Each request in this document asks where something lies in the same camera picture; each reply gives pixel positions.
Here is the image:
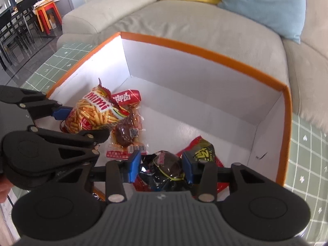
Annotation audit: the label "dark green yellow snack pack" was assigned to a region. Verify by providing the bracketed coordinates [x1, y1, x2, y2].
[191, 137, 216, 162]

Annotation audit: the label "large red snack bag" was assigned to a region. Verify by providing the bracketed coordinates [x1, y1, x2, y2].
[133, 136, 229, 200]

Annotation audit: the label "Mimi fries snack bag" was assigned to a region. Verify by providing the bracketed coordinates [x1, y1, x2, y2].
[62, 82, 130, 134]

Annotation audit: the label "red braised meat pack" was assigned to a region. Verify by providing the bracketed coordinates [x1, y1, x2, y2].
[106, 89, 147, 160]

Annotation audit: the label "dark red dates pack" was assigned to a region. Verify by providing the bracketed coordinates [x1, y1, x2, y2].
[134, 150, 187, 192]

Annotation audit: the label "operator left hand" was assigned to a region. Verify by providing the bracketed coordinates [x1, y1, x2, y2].
[0, 176, 13, 203]

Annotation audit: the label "black dining chairs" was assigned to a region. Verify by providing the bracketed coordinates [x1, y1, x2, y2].
[1, 0, 41, 70]

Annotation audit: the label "orange cardboard box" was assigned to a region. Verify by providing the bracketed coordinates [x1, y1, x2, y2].
[47, 32, 292, 185]

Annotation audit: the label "red orange stools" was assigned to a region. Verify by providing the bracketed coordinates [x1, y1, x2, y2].
[34, 0, 62, 36]

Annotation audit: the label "green checked tablecloth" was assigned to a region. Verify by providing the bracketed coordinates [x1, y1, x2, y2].
[22, 43, 327, 245]

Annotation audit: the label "beige sofa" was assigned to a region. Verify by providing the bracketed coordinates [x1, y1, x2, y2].
[57, 0, 327, 131]

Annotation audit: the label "light blue cushion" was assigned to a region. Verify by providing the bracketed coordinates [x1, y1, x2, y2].
[218, 0, 306, 44]

